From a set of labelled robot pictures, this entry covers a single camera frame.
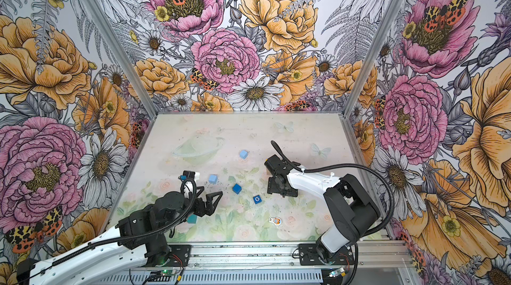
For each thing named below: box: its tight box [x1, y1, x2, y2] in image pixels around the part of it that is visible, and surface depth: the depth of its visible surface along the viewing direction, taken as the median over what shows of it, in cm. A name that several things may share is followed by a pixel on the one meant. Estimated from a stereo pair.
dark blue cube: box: [232, 183, 242, 195], surface depth 92 cm
